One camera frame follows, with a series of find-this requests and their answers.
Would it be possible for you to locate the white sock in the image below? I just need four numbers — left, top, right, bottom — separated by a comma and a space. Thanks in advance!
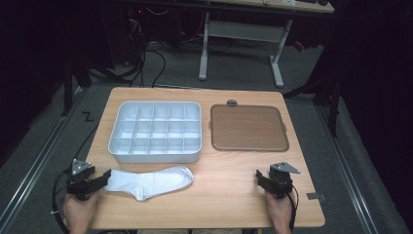
103, 166, 195, 202

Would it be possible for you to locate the person's right hand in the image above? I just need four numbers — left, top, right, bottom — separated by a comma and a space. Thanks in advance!
264, 189, 296, 228

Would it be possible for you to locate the person's left hand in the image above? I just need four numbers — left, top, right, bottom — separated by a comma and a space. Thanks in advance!
62, 190, 100, 230

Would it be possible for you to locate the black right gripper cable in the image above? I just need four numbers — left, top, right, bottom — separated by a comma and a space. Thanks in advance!
288, 183, 299, 232

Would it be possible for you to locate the black floor cable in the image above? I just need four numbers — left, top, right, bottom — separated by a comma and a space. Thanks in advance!
74, 124, 99, 162

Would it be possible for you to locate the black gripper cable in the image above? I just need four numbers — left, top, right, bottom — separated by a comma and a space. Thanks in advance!
50, 167, 72, 234
288, 183, 299, 232

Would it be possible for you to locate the white divided storage box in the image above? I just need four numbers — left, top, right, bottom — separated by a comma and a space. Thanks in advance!
107, 100, 204, 165

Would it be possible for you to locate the grey tape strip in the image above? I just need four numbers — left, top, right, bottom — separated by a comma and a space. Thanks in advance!
306, 192, 326, 202

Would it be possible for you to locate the black metal stand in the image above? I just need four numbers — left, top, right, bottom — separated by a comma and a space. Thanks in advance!
282, 72, 343, 137
60, 58, 93, 117

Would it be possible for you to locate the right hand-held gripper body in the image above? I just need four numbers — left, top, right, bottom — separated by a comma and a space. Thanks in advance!
266, 161, 302, 200

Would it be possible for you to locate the desk with white legs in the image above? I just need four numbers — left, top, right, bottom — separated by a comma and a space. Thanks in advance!
197, 0, 336, 89

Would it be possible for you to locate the metal floor rail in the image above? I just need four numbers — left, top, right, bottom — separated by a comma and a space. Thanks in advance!
0, 87, 86, 229
315, 104, 380, 234

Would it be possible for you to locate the bundle of black floor cables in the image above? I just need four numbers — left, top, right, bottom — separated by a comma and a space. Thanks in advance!
87, 41, 168, 89

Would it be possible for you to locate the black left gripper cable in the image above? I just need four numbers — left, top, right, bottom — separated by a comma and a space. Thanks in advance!
50, 167, 72, 234

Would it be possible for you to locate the brown square lid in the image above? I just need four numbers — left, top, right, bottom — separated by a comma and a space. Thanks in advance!
208, 103, 290, 153

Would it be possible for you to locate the small red object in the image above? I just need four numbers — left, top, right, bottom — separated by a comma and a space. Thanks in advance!
292, 40, 307, 54

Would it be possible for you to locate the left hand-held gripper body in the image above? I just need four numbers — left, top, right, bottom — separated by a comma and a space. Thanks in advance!
66, 158, 98, 201

